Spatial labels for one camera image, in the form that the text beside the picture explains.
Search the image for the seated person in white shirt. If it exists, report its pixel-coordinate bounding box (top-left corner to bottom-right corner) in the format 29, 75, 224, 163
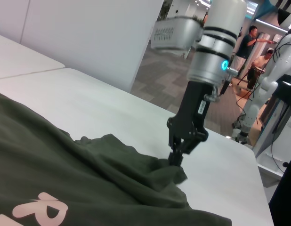
247, 48, 275, 90

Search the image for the black hanging cable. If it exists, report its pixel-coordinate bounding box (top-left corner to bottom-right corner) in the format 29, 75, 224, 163
269, 101, 289, 170

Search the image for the green potted plant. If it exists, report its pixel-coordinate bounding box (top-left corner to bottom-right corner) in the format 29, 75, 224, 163
159, 0, 174, 21

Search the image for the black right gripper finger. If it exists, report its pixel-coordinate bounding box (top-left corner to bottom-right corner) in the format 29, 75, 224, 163
174, 140, 196, 167
168, 138, 178, 166

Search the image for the white humanoid robot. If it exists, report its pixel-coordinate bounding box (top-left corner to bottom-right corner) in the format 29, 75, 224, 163
232, 32, 291, 145

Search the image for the standing person in dark shirt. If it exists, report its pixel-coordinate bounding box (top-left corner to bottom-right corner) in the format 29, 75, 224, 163
232, 25, 275, 79

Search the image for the dark green printed T-shirt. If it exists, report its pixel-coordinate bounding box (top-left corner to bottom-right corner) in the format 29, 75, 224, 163
0, 90, 232, 226

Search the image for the small silver right gripper connector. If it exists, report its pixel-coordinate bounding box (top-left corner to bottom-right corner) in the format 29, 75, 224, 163
203, 85, 220, 104

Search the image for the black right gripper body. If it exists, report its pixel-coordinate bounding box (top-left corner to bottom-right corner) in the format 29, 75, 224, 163
166, 81, 216, 145

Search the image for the black metal stand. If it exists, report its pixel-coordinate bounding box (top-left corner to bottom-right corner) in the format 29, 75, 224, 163
272, 73, 291, 135

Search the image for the black panel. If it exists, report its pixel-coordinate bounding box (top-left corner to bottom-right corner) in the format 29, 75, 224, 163
268, 150, 291, 226

